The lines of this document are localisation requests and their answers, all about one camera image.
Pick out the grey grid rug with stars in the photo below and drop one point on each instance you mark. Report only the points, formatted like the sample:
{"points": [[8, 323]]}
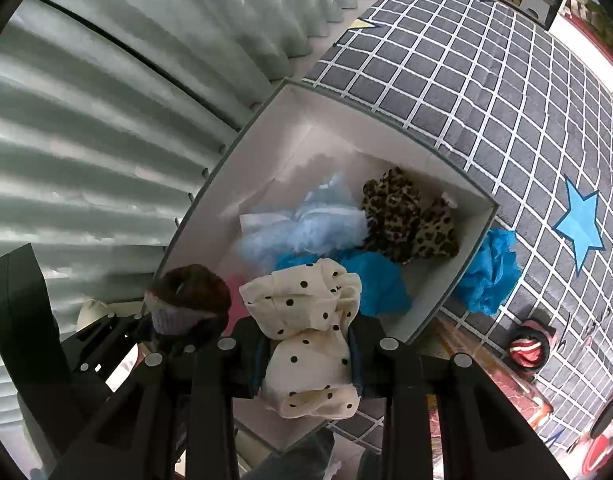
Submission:
{"points": [[522, 115]]}

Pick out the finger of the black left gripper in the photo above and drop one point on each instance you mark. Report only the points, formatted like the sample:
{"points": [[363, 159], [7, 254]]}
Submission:
{"points": [[108, 335], [97, 376]]}

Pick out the light blue fluffy cloth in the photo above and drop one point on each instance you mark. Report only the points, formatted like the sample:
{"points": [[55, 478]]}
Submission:
{"points": [[328, 219]]}

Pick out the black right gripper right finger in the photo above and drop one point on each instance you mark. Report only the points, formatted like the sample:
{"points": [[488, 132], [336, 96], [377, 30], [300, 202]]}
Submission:
{"points": [[464, 416]]}

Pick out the grey pleated curtain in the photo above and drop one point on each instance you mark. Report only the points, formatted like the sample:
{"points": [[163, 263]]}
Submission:
{"points": [[114, 112]]}

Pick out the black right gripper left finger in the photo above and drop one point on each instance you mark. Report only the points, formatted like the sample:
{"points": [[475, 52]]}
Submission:
{"points": [[231, 368]]}

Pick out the white storage box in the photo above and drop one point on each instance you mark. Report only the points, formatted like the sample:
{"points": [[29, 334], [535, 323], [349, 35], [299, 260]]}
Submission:
{"points": [[302, 139]]}

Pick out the cream polka dot cloth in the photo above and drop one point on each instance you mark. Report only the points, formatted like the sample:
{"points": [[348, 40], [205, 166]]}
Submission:
{"points": [[307, 311]]}

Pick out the red and black sock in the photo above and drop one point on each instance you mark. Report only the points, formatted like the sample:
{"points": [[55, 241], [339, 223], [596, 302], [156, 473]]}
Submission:
{"points": [[530, 346]]}

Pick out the brown knitted sock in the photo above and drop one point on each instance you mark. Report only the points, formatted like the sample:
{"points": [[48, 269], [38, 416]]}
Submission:
{"points": [[187, 298]]}

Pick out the leopard print cloth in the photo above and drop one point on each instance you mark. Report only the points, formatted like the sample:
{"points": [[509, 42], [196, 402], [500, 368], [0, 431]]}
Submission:
{"points": [[403, 224]]}

